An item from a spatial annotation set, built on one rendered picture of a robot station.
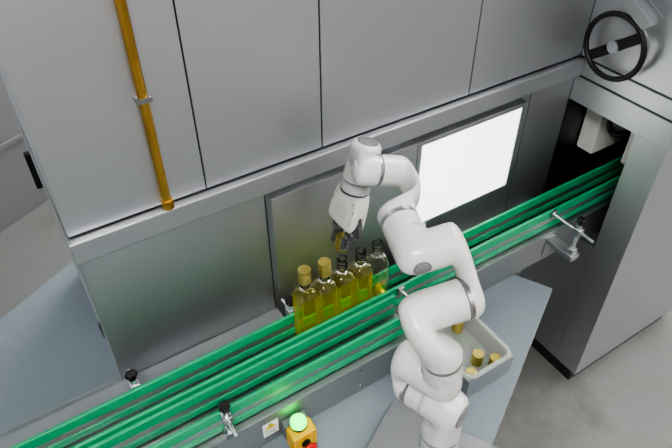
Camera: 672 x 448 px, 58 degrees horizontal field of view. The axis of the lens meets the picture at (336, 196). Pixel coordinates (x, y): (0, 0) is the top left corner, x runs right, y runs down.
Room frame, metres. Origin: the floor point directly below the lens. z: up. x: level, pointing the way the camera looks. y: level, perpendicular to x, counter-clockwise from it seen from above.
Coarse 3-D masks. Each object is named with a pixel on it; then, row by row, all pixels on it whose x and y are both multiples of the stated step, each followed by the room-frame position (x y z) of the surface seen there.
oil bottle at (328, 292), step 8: (320, 288) 1.10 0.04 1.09; (328, 288) 1.10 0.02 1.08; (336, 288) 1.11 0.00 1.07; (320, 296) 1.09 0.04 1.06; (328, 296) 1.09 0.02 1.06; (336, 296) 1.11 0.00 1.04; (320, 304) 1.09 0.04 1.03; (328, 304) 1.09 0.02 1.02; (336, 304) 1.11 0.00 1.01; (320, 312) 1.09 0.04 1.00; (328, 312) 1.09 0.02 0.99; (336, 312) 1.11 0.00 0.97; (320, 320) 1.09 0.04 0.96
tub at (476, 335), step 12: (468, 324) 1.21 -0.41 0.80; (480, 324) 1.17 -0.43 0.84; (456, 336) 1.18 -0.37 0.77; (468, 336) 1.18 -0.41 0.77; (480, 336) 1.16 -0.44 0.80; (492, 336) 1.13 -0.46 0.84; (468, 348) 1.14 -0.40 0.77; (480, 348) 1.14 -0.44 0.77; (492, 348) 1.12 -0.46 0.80; (504, 348) 1.09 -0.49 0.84; (468, 360) 1.09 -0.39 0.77; (504, 360) 1.04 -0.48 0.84; (480, 372) 1.00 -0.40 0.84
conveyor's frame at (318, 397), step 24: (576, 216) 1.62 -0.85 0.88; (600, 216) 1.68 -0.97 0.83; (528, 240) 1.49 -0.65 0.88; (480, 264) 1.38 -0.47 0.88; (504, 264) 1.42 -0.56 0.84; (528, 264) 1.49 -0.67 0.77; (360, 360) 1.02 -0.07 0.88; (384, 360) 1.05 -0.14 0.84; (312, 384) 0.94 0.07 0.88; (336, 384) 0.96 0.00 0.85; (360, 384) 1.00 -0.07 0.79; (288, 408) 0.88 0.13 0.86; (312, 408) 0.92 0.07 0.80; (240, 432) 0.81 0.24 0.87; (264, 432) 0.84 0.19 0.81
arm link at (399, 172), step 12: (384, 156) 1.12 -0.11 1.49; (396, 156) 1.14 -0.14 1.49; (384, 168) 1.09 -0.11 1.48; (396, 168) 1.10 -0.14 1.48; (408, 168) 1.11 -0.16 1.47; (384, 180) 1.08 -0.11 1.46; (396, 180) 1.09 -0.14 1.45; (408, 180) 1.08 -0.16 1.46; (408, 192) 1.01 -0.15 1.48; (420, 192) 1.04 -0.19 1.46; (384, 204) 0.97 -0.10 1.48; (396, 204) 0.96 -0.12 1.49; (408, 204) 0.97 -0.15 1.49; (384, 216) 0.95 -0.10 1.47
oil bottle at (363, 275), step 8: (352, 264) 1.18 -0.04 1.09; (368, 264) 1.18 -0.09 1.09; (352, 272) 1.17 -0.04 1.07; (360, 272) 1.16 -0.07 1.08; (368, 272) 1.16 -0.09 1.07; (360, 280) 1.15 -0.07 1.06; (368, 280) 1.16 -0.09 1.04; (360, 288) 1.15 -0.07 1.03; (368, 288) 1.16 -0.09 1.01; (360, 296) 1.15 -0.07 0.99; (368, 296) 1.17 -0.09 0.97
